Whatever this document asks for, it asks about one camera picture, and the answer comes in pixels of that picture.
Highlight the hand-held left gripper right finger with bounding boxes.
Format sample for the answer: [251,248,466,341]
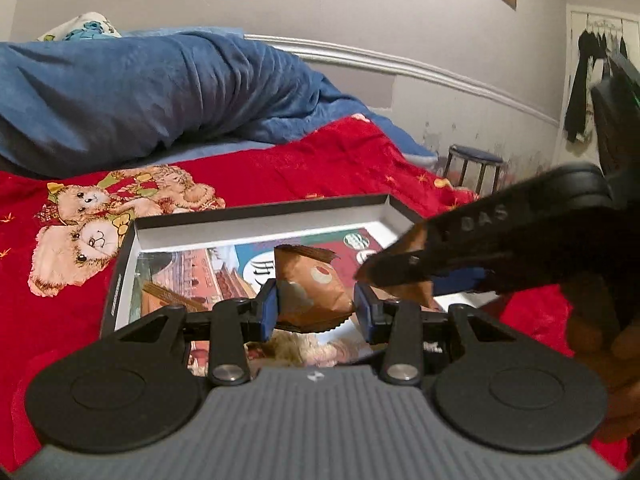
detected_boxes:
[354,283,526,387]

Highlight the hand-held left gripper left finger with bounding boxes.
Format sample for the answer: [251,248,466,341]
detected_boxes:
[116,279,279,387]

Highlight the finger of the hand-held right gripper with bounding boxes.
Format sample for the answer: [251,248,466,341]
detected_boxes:
[431,209,617,297]
[355,174,557,287]

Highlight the orange snack packet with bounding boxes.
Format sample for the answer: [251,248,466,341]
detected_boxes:
[274,244,355,333]
[370,222,437,311]

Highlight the shallow black cardboard box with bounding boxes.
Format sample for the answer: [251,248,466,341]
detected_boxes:
[100,193,453,376]

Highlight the person's right hand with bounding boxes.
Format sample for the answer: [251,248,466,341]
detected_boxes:
[567,275,640,444]

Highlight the white door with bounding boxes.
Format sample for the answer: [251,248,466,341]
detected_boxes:
[552,5,640,171]

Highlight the colourful printed card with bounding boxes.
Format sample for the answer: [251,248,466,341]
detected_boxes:
[129,227,431,366]

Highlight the round black metal stool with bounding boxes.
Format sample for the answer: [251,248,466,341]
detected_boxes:
[442,144,505,196]

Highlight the dark hanging clothes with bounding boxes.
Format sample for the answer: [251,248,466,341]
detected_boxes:
[565,30,631,143]

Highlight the light blue bed sheet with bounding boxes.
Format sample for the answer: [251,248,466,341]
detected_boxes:
[50,107,438,181]

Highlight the red teddy bear blanket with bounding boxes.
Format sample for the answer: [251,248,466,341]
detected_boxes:
[0,115,631,471]

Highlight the blue plush blanket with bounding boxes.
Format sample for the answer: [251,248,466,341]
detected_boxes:
[0,27,396,181]

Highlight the floral pillow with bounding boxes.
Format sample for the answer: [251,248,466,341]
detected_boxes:
[37,12,123,42]

